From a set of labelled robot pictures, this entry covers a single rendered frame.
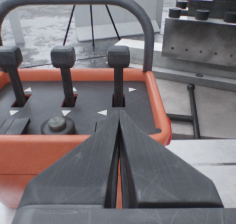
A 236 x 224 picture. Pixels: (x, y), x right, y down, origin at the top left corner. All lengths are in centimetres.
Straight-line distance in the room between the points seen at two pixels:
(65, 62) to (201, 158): 24
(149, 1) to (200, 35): 237
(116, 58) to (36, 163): 12
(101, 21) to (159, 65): 201
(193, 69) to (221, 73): 15
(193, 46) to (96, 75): 101
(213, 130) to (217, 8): 65
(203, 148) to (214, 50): 95
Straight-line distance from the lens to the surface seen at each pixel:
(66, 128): 20
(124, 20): 343
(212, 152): 37
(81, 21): 324
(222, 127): 107
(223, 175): 34
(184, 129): 100
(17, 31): 325
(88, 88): 27
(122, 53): 21
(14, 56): 24
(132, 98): 25
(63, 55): 22
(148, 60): 28
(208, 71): 140
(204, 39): 125
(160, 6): 373
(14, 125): 22
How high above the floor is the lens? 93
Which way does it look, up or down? 34 degrees down
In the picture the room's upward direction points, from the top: straight up
